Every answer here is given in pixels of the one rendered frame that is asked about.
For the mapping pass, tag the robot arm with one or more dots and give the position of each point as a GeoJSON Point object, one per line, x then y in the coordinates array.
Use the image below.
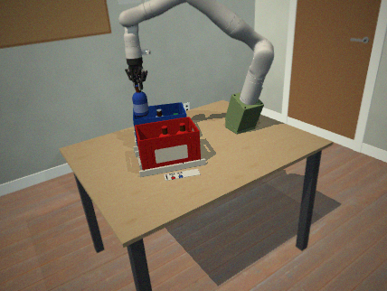
{"type": "Point", "coordinates": [225, 19]}

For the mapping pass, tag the white paper pick list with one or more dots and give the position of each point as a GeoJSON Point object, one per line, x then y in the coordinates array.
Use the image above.
{"type": "Point", "coordinates": [182, 174]}

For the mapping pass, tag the red plastic crate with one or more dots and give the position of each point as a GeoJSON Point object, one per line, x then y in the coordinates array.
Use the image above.
{"type": "Point", "coordinates": [155, 151]}

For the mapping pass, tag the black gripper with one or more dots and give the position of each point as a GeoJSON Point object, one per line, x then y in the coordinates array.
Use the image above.
{"type": "Point", "coordinates": [134, 70]}

